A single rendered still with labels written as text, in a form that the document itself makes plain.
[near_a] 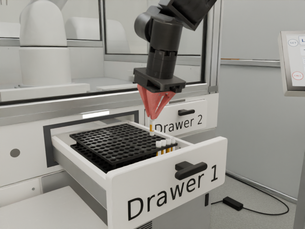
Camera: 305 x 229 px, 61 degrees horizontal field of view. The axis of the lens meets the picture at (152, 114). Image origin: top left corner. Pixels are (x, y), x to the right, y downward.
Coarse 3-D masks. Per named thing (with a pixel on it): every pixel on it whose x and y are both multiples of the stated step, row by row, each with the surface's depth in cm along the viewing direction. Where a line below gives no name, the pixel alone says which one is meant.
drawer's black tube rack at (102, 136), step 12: (84, 132) 69; (96, 132) 70; (108, 132) 69; (120, 132) 70; (132, 132) 70; (144, 132) 69; (72, 144) 68; (84, 144) 60; (96, 144) 60; (108, 144) 60; (120, 144) 60; (132, 144) 60; (144, 144) 61; (84, 156) 61; (96, 156) 60; (108, 156) 53; (144, 156) 57; (108, 168) 54
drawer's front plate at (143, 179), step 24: (216, 144) 54; (120, 168) 41; (144, 168) 43; (168, 168) 46; (216, 168) 56; (120, 192) 40; (144, 192) 44; (168, 192) 47; (192, 192) 52; (120, 216) 41; (144, 216) 45
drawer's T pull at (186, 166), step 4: (176, 164) 47; (180, 164) 47; (184, 164) 47; (188, 164) 47; (192, 164) 47; (196, 164) 46; (200, 164) 46; (204, 164) 47; (176, 168) 47; (180, 168) 46; (184, 168) 45; (188, 168) 45; (192, 168) 45; (196, 168) 45; (200, 168) 46; (204, 168) 47; (176, 172) 44; (180, 172) 44; (184, 172) 44; (188, 172) 44; (192, 172) 45; (196, 172) 46; (176, 176) 43; (180, 176) 43; (184, 176) 44; (188, 176) 45
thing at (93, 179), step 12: (72, 132) 71; (156, 132) 71; (60, 144) 62; (180, 144) 64; (192, 144) 62; (60, 156) 62; (72, 156) 56; (72, 168) 57; (84, 168) 52; (96, 168) 49; (84, 180) 52; (96, 180) 48; (96, 192) 48
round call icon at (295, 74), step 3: (291, 72) 105; (294, 72) 104; (297, 72) 104; (300, 72) 104; (294, 75) 104; (297, 75) 104; (300, 75) 103; (303, 75) 103; (294, 78) 103; (297, 78) 103; (300, 78) 103; (303, 78) 103
